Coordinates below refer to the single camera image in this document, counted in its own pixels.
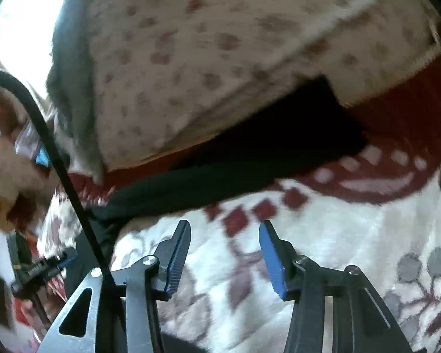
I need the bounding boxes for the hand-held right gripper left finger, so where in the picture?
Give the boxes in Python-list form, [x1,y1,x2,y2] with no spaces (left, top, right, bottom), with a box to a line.
[37,220,192,353]

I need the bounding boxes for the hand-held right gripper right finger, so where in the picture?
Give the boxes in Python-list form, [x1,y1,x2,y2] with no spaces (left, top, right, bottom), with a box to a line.
[259,221,427,353]

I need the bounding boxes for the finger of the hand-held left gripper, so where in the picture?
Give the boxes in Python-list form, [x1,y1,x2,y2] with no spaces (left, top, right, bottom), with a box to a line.
[45,246,78,272]

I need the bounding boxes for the black pants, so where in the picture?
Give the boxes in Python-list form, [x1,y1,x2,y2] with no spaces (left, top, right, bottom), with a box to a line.
[64,76,370,291]

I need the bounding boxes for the red white floral blanket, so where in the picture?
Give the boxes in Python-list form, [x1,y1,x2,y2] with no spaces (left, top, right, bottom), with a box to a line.
[33,33,441,353]

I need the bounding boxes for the clear blue plastic object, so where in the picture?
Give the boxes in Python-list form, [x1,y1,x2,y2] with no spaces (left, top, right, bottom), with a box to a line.
[15,123,54,171]

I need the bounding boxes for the grey fuzzy cloth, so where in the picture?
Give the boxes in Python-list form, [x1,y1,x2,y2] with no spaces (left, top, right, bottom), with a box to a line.
[46,0,107,184]

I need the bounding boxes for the beige floral pillow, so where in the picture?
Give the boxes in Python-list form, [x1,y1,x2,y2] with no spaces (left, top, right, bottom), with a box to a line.
[88,0,441,171]

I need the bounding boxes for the black cable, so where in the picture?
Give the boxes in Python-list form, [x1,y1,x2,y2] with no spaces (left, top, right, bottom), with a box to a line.
[0,69,120,291]

